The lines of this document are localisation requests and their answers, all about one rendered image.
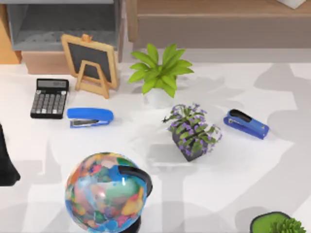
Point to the green plant in white pot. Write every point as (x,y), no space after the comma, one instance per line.
(159,72)

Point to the purple flower plant dark pot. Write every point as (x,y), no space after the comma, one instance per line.
(192,133)

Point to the wooden open shelf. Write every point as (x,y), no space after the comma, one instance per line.
(218,24)

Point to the wooden framed blackboard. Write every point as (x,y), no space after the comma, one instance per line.
(91,63)

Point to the blue and black stapler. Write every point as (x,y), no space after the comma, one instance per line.
(246,123)

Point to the wooden cupboard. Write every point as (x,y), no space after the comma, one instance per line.
(7,36)

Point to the black calculator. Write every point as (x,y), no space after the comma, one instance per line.
(49,99)

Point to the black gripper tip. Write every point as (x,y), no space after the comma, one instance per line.
(5,165)

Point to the green plant in black pot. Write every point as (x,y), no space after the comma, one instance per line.
(277,224)

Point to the colourful globe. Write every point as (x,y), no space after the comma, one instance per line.
(107,194)

